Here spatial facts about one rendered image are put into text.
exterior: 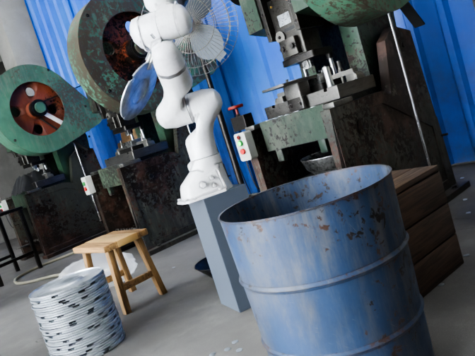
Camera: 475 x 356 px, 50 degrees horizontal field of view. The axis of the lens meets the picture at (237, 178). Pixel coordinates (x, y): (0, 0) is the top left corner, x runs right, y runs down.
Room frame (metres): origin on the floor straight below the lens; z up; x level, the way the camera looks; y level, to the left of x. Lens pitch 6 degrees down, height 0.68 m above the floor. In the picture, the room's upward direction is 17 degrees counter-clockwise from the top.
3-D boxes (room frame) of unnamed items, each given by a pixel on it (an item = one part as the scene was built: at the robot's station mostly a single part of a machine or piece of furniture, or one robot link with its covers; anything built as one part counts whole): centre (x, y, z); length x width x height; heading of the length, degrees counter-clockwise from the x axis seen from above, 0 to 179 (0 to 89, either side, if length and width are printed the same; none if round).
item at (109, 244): (2.45, 0.68, 0.16); 0.34 x 0.24 x 0.34; 41
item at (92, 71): (4.00, 0.38, 0.87); 1.53 x 0.99 x 1.74; 129
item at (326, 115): (2.35, -0.77, 0.45); 0.92 x 0.12 x 0.90; 131
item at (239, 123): (2.55, -0.11, 0.62); 0.10 x 0.06 x 0.20; 41
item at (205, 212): (1.97, 0.10, 0.23); 0.18 x 0.18 x 0.45; 24
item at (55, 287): (1.97, 0.76, 0.28); 0.29 x 0.29 x 0.01
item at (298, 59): (2.47, -0.49, 0.86); 0.20 x 0.16 x 0.05; 41
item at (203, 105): (1.96, 0.06, 0.71); 0.18 x 0.11 x 0.25; 86
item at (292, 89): (2.35, -0.36, 0.72); 0.25 x 0.14 x 0.14; 131
